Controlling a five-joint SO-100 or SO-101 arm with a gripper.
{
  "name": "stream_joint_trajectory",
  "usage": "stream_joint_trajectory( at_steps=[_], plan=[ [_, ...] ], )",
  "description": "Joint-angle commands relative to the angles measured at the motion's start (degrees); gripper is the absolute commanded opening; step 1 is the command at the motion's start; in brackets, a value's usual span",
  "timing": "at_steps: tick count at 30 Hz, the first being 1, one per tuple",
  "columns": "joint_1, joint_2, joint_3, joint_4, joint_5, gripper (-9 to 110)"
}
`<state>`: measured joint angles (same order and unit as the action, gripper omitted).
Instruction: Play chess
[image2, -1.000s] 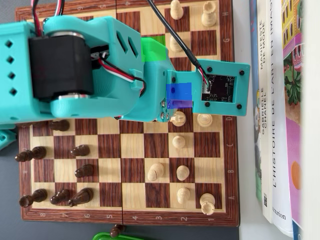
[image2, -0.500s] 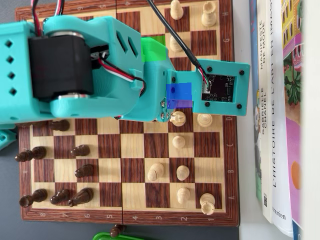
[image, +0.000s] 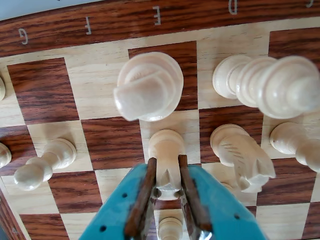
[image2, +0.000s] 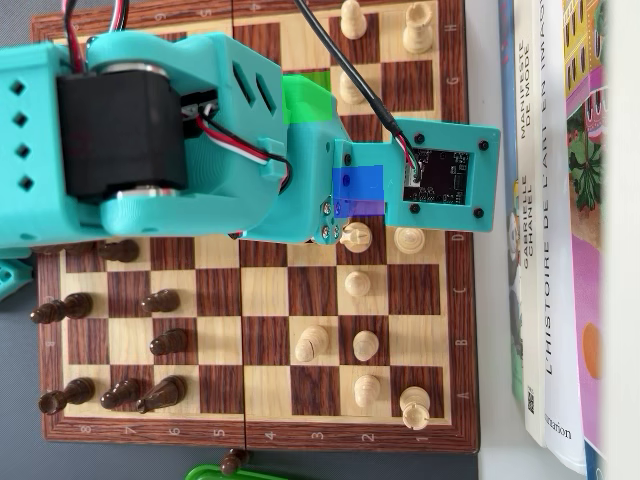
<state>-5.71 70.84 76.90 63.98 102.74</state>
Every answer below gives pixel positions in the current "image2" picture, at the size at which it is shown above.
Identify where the blue panda picture book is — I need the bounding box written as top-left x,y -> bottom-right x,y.
496,0 -> 526,416

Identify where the light wooden chess pawn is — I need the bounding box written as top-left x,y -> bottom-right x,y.
353,373 -> 381,409
340,0 -> 367,42
338,69 -> 367,106
344,270 -> 372,299
352,329 -> 380,361

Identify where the dark wooden chess rook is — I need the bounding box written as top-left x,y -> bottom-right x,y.
38,376 -> 98,416

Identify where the white L'Histoire de l'art book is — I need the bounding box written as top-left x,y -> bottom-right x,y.
537,0 -> 586,474

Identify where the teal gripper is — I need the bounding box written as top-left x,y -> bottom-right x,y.
239,73 -> 347,247

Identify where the pink colourful illustrated book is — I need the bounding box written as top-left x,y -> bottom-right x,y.
559,0 -> 609,480

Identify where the white Gabrielle Chanel book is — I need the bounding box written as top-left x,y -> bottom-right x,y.
509,0 -> 546,449

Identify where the dark wooden chess bishop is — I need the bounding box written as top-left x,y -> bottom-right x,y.
29,291 -> 96,325

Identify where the red white black servo cable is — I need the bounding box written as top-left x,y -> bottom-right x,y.
60,0 -> 86,74
197,113 -> 294,194
107,0 -> 130,36

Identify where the black camera cable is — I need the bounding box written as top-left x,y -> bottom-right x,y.
292,0 -> 421,176

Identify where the light wooden chess knight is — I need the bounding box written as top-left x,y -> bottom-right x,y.
339,221 -> 373,253

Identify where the dark wooden chess pawn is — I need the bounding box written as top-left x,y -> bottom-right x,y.
149,327 -> 190,357
140,288 -> 182,314
99,376 -> 143,410
97,239 -> 142,264
220,447 -> 251,474

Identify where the wooden folding chess board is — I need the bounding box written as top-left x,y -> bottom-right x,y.
30,0 -> 480,454

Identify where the light wooden chess bishop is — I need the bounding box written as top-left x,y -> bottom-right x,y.
294,323 -> 330,362

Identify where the light wooden chess rook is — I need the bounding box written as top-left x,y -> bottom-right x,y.
402,4 -> 434,57
398,384 -> 431,430

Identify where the dark wooden chess queen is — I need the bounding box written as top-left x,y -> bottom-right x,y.
34,243 -> 97,256

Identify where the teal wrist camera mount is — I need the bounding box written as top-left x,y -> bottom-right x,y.
333,117 -> 502,235

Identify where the green plastic container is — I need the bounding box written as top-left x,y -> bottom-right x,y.
184,462 -> 289,480

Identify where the light wooden chess queen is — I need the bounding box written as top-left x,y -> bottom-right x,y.
393,227 -> 426,256

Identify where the dark bishop bottom row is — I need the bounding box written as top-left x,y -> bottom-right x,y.
136,373 -> 189,415

